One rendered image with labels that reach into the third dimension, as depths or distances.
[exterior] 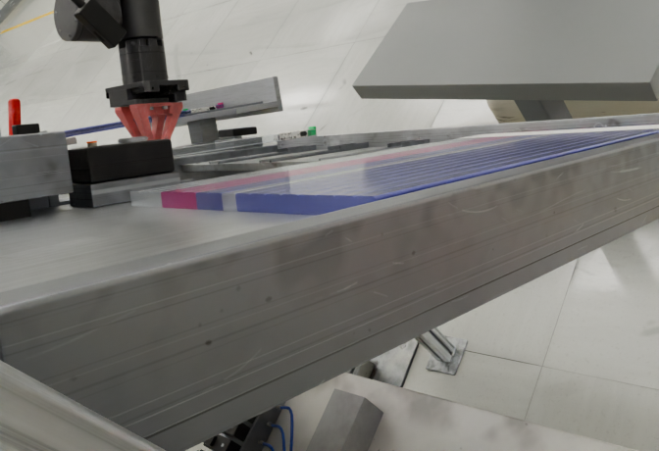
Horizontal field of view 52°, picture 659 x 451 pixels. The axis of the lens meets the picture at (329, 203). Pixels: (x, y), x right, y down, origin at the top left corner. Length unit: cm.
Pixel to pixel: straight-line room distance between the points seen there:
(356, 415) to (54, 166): 46
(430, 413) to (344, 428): 10
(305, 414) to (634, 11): 77
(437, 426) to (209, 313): 61
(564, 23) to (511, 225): 86
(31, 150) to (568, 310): 126
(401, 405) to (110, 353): 67
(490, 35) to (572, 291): 62
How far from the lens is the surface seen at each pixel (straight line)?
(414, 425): 84
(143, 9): 91
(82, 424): 17
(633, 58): 109
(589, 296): 159
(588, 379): 150
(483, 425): 80
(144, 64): 90
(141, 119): 88
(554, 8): 126
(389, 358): 171
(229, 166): 94
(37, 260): 34
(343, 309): 28
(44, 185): 55
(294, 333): 26
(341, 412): 84
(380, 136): 99
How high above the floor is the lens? 129
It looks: 36 degrees down
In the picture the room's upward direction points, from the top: 43 degrees counter-clockwise
